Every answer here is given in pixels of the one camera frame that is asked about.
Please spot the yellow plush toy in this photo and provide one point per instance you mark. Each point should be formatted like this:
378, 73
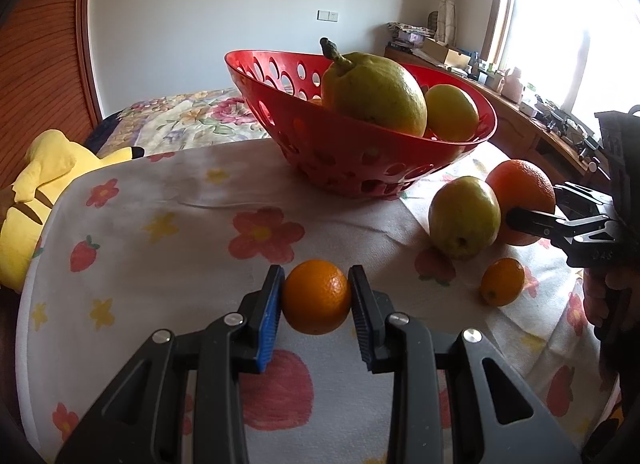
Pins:
53, 162

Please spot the wooden headboard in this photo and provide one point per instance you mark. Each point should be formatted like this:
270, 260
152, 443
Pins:
46, 77

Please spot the small mandarin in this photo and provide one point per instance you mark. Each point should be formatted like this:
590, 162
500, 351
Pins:
502, 282
316, 297

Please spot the floral bed quilt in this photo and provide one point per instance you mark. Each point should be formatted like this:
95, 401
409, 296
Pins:
179, 122

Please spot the white wall switch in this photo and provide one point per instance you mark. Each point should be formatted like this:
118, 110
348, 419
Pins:
327, 15

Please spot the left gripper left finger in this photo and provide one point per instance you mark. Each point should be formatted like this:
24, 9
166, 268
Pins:
138, 418

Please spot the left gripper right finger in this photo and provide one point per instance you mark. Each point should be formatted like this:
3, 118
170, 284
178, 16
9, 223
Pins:
495, 417

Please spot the large orange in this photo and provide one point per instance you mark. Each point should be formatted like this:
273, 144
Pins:
519, 183

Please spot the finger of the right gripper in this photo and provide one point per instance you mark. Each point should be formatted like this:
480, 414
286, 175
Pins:
577, 201
560, 231

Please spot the large yellow-green pear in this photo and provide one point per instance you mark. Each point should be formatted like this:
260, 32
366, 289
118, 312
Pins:
372, 89

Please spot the white strawberry flower cloth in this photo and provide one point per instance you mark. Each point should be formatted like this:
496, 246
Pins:
175, 241

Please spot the pink bottle on cabinet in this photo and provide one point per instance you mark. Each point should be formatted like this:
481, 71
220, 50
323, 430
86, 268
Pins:
512, 88

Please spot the person's right hand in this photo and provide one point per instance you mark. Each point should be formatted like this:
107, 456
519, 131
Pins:
601, 284

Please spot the small mandarin front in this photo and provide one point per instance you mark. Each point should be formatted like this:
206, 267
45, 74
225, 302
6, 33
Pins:
502, 282

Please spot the small yellow-green apple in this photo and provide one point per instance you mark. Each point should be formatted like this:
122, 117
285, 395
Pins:
451, 113

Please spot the cardboard box on cabinet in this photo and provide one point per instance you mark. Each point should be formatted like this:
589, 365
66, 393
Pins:
444, 54

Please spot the window frame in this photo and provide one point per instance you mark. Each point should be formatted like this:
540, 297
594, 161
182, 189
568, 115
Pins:
581, 55

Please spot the red perforated plastic basket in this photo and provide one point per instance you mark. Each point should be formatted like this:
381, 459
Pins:
342, 155

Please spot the wooden window cabinet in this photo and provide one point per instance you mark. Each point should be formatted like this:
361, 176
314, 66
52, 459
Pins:
522, 138

